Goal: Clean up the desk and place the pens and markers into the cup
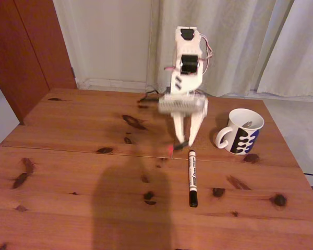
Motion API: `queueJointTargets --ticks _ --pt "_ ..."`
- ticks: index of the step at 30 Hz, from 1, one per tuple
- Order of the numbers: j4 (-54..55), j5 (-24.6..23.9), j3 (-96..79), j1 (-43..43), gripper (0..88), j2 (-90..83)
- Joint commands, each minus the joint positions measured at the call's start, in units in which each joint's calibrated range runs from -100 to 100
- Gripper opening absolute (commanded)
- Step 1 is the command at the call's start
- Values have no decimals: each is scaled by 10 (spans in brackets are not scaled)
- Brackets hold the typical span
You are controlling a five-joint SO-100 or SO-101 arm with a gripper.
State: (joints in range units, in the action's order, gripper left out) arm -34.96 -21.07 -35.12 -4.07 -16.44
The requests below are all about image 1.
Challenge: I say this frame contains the white baseboard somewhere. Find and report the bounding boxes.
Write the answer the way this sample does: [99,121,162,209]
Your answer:
[77,77,150,91]

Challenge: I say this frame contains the white curtain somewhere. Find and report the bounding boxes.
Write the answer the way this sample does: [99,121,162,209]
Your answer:
[255,0,313,99]
[146,0,294,97]

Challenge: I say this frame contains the white marker black cap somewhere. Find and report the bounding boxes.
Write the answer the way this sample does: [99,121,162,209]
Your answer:
[188,149,199,208]

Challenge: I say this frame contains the pale grey panel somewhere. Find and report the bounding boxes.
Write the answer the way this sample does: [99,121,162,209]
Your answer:
[0,72,20,154]

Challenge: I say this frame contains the brown wooden cabinet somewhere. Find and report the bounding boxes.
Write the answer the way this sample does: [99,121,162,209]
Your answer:
[0,0,78,126]

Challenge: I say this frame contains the white mug black blue pattern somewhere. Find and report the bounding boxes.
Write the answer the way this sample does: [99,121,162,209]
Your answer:
[214,108,266,156]

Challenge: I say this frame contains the black camera cable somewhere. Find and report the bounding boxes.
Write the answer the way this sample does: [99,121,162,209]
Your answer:
[137,90,170,105]

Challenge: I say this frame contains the black pen red ends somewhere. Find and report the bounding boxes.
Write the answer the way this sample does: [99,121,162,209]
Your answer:
[167,140,190,154]

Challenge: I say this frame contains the silver camera box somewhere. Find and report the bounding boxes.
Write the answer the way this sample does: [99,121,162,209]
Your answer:
[158,95,209,115]

